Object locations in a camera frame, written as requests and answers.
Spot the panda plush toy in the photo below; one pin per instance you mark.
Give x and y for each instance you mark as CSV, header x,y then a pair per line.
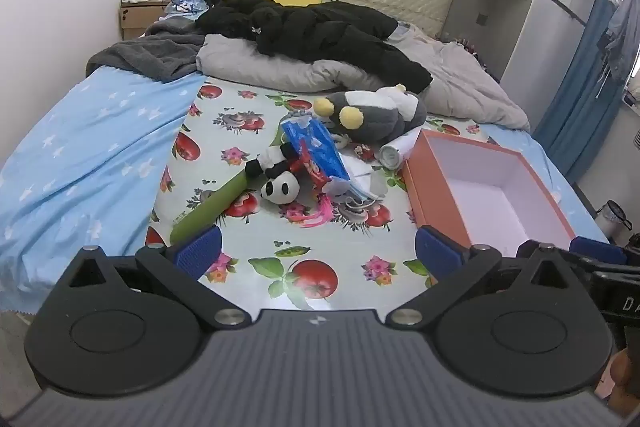
x,y
277,189

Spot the blue star bedsheet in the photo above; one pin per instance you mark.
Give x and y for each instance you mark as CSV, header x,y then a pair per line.
x,y
75,147

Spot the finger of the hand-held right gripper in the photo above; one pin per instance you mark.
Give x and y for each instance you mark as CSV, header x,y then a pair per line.
x,y
526,249
597,249

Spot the white spray can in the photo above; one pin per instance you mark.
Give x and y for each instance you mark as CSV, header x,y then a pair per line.
x,y
395,152

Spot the fruit printed tablecloth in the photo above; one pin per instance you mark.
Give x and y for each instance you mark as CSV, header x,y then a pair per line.
x,y
300,232

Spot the black puffer jacket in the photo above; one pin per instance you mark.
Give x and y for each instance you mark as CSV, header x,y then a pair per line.
x,y
325,32

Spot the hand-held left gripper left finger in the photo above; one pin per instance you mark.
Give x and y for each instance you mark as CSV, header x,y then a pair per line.
x,y
200,252

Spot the pink tassel doll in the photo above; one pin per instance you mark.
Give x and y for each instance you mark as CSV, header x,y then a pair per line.
x,y
320,212

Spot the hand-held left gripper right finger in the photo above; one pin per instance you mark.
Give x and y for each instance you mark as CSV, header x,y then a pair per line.
x,y
437,252

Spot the blue plastic bag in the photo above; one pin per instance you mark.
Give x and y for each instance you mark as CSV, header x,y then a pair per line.
x,y
312,142

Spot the light grey duvet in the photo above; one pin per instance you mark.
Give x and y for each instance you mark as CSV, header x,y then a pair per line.
x,y
250,62

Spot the green massage brush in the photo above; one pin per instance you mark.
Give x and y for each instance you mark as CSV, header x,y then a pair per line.
x,y
210,207

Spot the white trash bin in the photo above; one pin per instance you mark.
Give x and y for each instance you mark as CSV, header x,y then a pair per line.
x,y
610,219

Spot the hanging denim clothes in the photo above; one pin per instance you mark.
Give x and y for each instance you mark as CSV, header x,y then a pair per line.
x,y
617,37

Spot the blue curtain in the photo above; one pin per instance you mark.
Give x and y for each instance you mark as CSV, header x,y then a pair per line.
x,y
575,82

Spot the orange cardboard box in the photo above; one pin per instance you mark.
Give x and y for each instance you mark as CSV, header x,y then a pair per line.
x,y
435,197

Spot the white fluffy cloth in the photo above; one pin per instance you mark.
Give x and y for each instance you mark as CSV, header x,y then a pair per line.
x,y
362,169

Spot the wardrobe wall switch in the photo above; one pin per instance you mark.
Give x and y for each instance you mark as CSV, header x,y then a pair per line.
x,y
482,19

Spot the grey penguin plush toy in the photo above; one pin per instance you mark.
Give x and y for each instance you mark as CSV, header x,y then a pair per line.
x,y
375,117

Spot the blue printed packet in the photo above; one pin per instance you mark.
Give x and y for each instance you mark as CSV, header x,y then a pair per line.
x,y
185,4

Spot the dark grey blanket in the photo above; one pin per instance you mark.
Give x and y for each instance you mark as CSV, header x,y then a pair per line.
x,y
145,52

